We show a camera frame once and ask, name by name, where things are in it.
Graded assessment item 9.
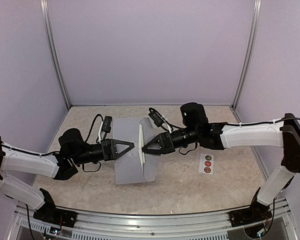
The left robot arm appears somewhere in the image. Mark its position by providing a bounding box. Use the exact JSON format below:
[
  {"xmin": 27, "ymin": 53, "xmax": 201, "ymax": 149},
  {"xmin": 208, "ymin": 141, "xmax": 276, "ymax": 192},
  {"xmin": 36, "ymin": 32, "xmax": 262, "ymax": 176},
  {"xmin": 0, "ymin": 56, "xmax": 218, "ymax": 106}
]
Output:
[{"xmin": 0, "ymin": 128, "xmax": 135, "ymax": 223}]

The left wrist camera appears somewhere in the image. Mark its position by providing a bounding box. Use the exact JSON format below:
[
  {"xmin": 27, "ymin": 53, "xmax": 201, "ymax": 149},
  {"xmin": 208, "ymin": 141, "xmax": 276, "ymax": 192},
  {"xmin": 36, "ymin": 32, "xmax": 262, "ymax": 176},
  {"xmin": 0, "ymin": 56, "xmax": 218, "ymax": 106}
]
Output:
[{"xmin": 96, "ymin": 115, "xmax": 113, "ymax": 143}]

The beige lined letter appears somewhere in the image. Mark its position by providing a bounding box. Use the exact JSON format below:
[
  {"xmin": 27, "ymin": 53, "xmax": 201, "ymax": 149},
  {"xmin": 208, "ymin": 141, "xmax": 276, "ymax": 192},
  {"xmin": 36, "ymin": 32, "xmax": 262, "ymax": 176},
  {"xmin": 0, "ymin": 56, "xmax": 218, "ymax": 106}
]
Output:
[{"xmin": 138, "ymin": 123, "xmax": 146, "ymax": 171}]

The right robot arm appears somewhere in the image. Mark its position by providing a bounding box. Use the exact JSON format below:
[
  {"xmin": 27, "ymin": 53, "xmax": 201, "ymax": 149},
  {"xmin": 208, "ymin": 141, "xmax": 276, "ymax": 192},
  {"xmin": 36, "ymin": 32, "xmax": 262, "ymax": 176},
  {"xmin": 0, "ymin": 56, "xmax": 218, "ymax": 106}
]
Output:
[{"xmin": 142, "ymin": 102, "xmax": 300, "ymax": 222}]

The right aluminium frame post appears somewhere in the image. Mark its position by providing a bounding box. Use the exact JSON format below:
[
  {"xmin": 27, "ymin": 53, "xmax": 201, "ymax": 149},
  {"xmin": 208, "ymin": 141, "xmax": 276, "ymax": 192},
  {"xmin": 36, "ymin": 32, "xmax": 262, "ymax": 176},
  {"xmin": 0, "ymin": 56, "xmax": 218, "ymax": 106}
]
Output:
[{"xmin": 231, "ymin": 0, "xmax": 262, "ymax": 111}]

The front aluminium rail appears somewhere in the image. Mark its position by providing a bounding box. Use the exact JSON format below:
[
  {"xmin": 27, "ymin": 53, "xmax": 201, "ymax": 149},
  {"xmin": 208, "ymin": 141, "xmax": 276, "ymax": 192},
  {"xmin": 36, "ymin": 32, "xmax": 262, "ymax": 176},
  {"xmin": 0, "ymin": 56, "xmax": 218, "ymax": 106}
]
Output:
[{"xmin": 7, "ymin": 198, "xmax": 299, "ymax": 240}]

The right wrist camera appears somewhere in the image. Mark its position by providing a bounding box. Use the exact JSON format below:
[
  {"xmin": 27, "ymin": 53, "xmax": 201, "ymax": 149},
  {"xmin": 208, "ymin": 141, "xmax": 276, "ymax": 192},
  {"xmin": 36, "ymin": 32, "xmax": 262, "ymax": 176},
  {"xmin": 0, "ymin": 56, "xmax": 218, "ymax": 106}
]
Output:
[{"xmin": 148, "ymin": 107, "xmax": 173, "ymax": 134}]

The white sticker sheet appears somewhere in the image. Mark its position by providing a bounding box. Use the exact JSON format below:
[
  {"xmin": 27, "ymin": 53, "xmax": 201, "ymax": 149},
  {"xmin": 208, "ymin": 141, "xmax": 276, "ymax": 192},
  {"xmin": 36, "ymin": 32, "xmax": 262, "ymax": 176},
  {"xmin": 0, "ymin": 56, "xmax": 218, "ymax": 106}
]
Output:
[{"xmin": 198, "ymin": 153, "xmax": 214, "ymax": 175}]

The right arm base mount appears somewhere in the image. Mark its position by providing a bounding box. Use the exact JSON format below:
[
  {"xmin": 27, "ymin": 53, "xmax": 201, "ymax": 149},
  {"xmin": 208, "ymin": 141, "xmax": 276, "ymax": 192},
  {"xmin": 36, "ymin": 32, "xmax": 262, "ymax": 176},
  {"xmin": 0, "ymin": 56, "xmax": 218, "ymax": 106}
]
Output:
[{"xmin": 229, "ymin": 187, "xmax": 273, "ymax": 227}]

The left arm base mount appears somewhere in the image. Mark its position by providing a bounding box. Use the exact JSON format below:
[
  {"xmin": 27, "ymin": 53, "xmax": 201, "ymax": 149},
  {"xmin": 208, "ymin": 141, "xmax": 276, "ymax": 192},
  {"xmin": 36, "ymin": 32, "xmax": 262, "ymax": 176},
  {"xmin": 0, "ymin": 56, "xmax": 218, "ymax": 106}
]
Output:
[{"xmin": 33, "ymin": 188, "xmax": 78, "ymax": 228}]

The grey paper envelope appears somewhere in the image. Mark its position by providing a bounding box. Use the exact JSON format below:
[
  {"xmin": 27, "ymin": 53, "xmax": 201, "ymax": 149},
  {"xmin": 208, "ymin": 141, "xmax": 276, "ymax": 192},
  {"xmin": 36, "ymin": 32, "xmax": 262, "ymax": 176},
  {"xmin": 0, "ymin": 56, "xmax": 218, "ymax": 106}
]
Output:
[{"xmin": 112, "ymin": 117, "xmax": 160, "ymax": 185}]

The left aluminium frame post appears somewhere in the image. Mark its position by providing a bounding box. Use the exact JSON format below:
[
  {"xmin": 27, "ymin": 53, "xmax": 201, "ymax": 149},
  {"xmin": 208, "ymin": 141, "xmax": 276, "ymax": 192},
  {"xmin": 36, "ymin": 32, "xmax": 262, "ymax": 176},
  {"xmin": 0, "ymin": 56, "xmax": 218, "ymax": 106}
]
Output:
[{"xmin": 39, "ymin": 0, "xmax": 72, "ymax": 111}]

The aluminium frame post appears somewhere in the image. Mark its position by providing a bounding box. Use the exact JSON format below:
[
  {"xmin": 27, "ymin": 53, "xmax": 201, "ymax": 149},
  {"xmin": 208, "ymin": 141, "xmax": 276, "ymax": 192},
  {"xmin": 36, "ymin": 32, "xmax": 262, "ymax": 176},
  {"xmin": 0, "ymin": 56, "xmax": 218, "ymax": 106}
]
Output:
[
  {"xmin": 231, "ymin": 0, "xmax": 262, "ymax": 111},
  {"xmin": 39, "ymin": 0, "xmax": 72, "ymax": 111}
]

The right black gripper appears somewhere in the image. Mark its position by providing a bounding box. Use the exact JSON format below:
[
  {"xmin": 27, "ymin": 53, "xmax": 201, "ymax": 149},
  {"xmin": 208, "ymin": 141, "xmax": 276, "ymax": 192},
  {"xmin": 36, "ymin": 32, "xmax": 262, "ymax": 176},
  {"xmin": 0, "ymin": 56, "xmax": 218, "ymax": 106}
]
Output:
[{"xmin": 142, "ymin": 125, "xmax": 200, "ymax": 154}]

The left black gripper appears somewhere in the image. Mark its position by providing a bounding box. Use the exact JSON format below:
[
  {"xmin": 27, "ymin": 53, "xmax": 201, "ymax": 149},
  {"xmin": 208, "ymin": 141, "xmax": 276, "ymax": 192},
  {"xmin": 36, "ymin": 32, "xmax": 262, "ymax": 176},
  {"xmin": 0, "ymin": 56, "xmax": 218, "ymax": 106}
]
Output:
[{"xmin": 71, "ymin": 138, "xmax": 134, "ymax": 166}]

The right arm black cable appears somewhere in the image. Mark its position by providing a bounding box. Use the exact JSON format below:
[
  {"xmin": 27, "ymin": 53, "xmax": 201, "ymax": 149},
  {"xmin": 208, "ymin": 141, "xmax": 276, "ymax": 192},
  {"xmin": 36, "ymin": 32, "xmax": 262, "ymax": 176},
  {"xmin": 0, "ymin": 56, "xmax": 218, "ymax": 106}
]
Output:
[{"xmin": 227, "ymin": 117, "xmax": 300, "ymax": 127}]

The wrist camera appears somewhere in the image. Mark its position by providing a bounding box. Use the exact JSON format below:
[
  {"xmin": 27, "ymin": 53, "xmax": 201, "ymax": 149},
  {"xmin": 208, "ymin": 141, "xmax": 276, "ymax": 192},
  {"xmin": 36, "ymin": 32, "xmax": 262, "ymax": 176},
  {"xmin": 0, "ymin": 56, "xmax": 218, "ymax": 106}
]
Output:
[
  {"xmin": 148, "ymin": 107, "xmax": 173, "ymax": 134},
  {"xmin": 96, "ymin": 115, "xmax": 113, "ymax": 143}
]

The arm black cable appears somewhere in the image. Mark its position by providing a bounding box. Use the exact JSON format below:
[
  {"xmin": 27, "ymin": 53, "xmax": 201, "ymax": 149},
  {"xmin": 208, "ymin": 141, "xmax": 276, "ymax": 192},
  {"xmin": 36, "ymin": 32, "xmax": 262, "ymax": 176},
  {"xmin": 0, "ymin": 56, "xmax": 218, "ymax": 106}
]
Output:
[
  {"xmin": 84, "ymin": 113, "xmax": 103, "ymax": 145},
  {"xmin": 227, "ymin": 117, "xmax": 300, "ymax": 127}
]

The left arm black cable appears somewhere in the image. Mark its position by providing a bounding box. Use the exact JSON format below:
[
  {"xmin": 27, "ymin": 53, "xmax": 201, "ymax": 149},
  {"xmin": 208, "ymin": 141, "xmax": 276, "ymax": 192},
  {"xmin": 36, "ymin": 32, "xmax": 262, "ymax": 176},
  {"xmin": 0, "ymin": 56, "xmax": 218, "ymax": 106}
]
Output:
[{"xmin": 84, "ymin": 113, "xmax": 103, "ymax": 145}]

